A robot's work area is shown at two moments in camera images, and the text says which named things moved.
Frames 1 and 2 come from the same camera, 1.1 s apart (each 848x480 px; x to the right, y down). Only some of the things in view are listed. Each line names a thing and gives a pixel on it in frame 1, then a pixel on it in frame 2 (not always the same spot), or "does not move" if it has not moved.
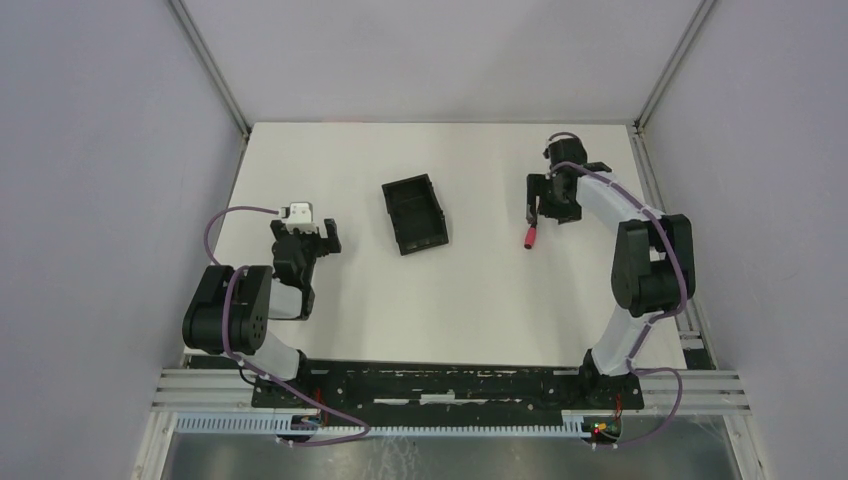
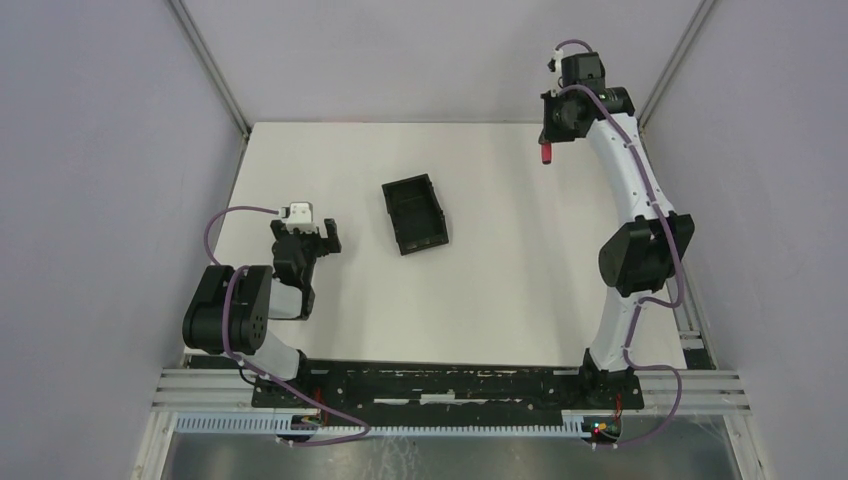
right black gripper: x=536 y=185 → x=549 y=133
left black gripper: x=327 y=245 does not move
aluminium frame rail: x=688 y=390 does not move
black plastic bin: x=416 y=214 does not move
